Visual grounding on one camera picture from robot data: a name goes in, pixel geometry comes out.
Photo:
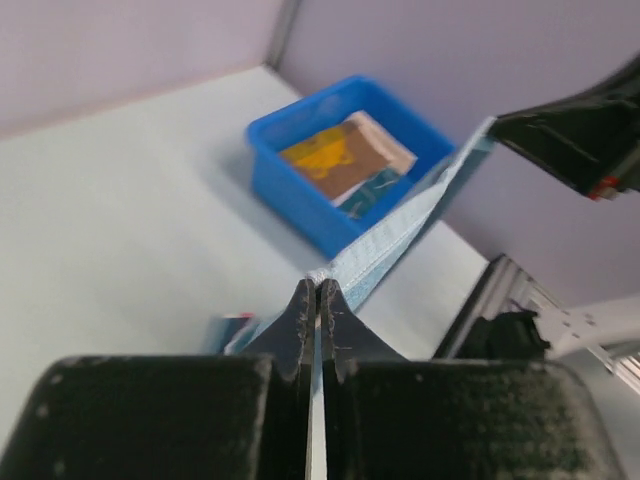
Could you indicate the orange brown towel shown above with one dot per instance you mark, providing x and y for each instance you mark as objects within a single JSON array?
[{"x": 340, "y": 159}]

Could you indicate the aluminium front rail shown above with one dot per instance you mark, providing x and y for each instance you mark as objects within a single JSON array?
[{"x": 525, "y": 295}]

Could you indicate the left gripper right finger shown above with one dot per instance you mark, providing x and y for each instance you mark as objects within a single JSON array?
[{"x": 498, "y": 411}]

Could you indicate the Doraemon teal beige towel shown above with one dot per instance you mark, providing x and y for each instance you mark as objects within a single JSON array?
[{"x": 360, "y": 199}]

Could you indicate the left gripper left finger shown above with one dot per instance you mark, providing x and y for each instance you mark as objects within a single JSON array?
[{"x": 240, "y": 416}]

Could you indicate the blue plastic bin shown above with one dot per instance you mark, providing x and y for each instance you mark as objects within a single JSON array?
[{"x": 295, "y": 198}]

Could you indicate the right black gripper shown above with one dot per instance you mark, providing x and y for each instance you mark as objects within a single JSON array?
[{"x": 592, "y": 144}]

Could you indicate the light blue towel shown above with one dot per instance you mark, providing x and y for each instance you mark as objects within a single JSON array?
[{"x": 363, "y": 265}]

